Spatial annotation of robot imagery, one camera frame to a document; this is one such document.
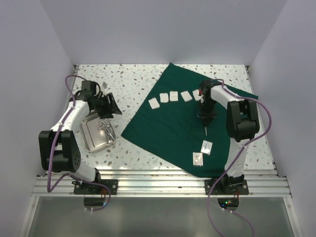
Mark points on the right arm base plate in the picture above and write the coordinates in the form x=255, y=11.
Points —
x=231, y=186

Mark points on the green surgical drape cloth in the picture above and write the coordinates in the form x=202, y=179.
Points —
x=174, y=132

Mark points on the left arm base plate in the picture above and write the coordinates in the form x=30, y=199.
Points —
x=89, y=189

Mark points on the aluminium rail frame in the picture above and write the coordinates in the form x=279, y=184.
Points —
x=175, y=183

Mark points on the large steel surgical scissors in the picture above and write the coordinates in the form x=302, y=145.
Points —
x=107, y=129

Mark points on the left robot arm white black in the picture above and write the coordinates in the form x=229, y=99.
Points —
x=59, y=151

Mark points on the stainless steel instrument tray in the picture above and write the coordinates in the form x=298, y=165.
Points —
x=94, y=140

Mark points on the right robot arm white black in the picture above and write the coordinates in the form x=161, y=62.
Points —
x=242, y=121

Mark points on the steel scissors medium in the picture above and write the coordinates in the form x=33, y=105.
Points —
x=110, y=134

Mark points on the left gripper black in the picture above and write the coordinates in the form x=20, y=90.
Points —
x=111, y=105

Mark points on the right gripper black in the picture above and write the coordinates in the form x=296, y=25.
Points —
x=209, y=116

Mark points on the white sterile packet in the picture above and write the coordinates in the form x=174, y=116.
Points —
x=206, y=147

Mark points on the white gauze pad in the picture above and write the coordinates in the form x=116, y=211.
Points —
x=164, y=97
x=173, y=96
x=196, y=94
x=154, y=104
x=186, y=96

